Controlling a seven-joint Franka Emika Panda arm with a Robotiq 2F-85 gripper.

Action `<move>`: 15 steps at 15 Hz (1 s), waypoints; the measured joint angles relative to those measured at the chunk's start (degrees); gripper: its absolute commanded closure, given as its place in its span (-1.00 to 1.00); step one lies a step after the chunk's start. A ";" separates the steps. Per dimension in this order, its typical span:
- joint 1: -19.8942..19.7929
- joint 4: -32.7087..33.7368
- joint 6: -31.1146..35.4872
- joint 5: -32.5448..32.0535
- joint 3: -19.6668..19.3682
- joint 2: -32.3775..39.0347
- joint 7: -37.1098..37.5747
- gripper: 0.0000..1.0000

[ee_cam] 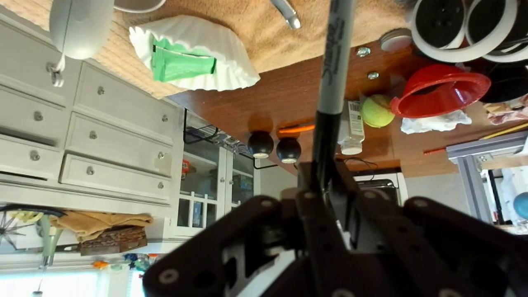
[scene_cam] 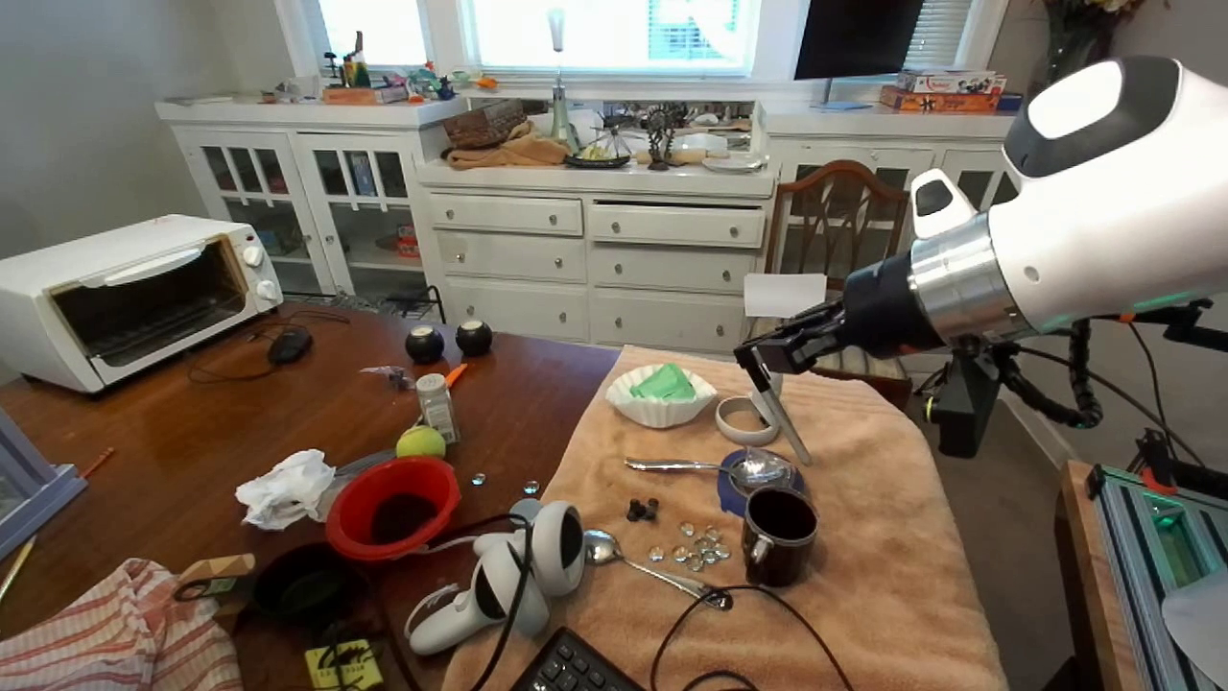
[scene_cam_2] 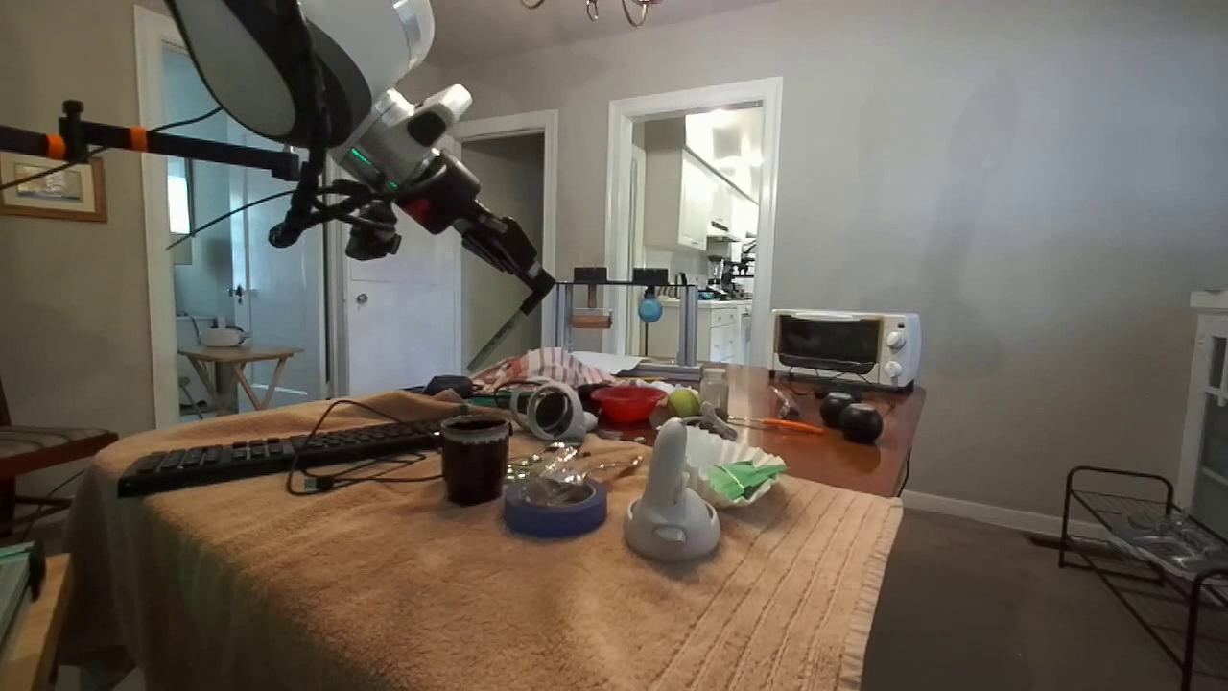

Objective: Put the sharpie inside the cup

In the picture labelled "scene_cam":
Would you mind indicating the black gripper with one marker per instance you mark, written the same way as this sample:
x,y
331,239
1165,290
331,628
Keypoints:
x,y
886,311

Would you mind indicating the black sharpie marker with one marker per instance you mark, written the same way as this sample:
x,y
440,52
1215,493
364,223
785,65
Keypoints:
x,y
779,415

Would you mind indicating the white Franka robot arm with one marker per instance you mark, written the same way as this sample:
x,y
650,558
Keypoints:
x,y
1127,206

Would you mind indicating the dark brown cup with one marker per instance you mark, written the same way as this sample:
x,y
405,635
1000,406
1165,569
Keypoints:
x,y
776,544

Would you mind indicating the white paper note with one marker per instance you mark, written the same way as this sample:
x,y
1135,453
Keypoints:
x,y
785,292

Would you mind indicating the brown wooden chair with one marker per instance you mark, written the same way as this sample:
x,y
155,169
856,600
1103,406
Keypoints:
x,y
829,217

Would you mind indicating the clear shiny measuring scoop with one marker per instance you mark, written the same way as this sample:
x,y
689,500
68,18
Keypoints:
x,y
762,471

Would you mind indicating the green sponge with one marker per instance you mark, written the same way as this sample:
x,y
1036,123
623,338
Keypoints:
x,y
663,380

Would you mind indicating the white scalloped bowl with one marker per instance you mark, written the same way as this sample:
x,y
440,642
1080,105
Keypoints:
x,y
659,412

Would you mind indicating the white drawer dresser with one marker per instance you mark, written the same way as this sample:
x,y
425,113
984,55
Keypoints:
x,y
600,270

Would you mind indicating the peach terry towel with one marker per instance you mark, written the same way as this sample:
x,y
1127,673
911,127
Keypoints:
x,y
885,549

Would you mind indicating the small black clip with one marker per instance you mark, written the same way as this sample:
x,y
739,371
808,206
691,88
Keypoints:
x,y
642,509

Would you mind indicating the orange box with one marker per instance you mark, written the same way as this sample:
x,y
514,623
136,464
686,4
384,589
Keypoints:
x,y
940,96

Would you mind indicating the silver spoon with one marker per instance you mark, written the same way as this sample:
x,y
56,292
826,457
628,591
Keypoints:
x,y
600,548

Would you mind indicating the black monitor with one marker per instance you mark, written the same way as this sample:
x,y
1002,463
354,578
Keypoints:
x,y
856,38

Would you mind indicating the white VR controller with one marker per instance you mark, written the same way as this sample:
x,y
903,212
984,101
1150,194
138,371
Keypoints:
x,y
445,618
559,544

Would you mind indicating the glass bottle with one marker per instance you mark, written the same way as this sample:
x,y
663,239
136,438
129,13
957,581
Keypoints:
x,y
561,115

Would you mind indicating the black round shaker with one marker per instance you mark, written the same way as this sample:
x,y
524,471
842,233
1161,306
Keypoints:
x,y
473,338
425,342

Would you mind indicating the orange marker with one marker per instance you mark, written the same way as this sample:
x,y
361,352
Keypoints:
x,y
453,374

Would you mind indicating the brown wicker basket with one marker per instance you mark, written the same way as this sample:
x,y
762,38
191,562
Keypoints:
x,y
491,136

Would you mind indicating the small pill bottle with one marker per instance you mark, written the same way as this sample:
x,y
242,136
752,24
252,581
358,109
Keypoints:
x,y
436,407

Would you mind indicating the yellow-green tennis ball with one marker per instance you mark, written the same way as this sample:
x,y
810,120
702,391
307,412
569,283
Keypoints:
x,y
421,441

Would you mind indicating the black keyboard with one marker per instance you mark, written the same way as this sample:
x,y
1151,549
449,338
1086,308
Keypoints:
x,y
569,665

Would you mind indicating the small metal utensil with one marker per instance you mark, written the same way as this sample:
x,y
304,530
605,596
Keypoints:
x,y
384,374

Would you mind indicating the red bowl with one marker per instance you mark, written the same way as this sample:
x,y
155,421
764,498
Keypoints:
x,y
352,521

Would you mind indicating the white round disc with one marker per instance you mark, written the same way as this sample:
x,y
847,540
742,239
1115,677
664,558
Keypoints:
x,y
1204,628

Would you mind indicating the black computer mouse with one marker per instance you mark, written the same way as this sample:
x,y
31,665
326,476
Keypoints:
x,y
290,345

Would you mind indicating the white glass-door cabinet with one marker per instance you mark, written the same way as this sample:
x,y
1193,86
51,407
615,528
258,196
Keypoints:
x,y
307,127

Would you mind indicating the crumpled white tissue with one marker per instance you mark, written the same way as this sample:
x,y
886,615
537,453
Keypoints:
x,y
284,490

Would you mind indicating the black bowl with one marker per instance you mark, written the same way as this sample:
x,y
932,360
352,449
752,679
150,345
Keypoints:
x,y
304,586

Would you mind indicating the yellow package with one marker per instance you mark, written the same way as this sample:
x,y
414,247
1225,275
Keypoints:
x,y
343,665

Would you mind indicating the orange pencil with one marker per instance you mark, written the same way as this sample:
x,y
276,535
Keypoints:
x,y
101,463

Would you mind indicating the white toaster oven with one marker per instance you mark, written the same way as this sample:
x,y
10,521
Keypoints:
x,y
79,275

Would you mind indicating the red white striped cloth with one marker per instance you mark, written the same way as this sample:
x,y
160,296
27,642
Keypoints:
x,y
115,635

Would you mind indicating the blue-grey furniture piece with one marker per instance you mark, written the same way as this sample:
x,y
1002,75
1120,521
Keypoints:
x,y
31,481

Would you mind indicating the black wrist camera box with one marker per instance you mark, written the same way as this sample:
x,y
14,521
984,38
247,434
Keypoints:
x,y
961,406

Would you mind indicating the teal aluminium frame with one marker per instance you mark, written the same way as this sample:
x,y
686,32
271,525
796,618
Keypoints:
x,y
1137,540

